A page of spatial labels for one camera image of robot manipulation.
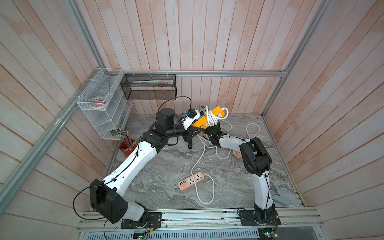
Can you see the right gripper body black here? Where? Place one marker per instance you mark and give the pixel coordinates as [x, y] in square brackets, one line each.
[210, 135]

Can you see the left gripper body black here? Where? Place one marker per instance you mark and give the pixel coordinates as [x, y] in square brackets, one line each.
[187, 134]

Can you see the yellow power strip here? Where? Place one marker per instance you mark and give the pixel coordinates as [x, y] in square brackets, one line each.
[211, 118]

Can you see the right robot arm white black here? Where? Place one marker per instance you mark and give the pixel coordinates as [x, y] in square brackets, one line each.
[257, 162]

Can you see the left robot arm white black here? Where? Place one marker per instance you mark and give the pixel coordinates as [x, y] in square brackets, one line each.
[106, 196]

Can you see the pink power strip right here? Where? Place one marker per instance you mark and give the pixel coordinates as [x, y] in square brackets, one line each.
[238, 154]

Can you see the pink power strip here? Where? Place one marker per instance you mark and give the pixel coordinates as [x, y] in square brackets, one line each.
[191, 181]
[238, 154]

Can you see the pink power strip front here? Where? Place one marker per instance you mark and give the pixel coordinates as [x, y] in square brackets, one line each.
[191, 181]

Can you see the red pencil cup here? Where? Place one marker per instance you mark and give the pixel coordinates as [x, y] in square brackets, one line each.
[128, 144]

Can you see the black mesh basket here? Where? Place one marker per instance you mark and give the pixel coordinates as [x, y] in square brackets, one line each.
[149, 87]

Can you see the tape roll in rack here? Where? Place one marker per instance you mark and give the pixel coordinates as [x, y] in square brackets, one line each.
[99, 102]

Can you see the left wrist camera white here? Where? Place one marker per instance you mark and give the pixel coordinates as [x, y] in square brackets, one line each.
[192, 115]

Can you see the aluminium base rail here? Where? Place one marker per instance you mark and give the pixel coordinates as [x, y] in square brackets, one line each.
[207, 219]

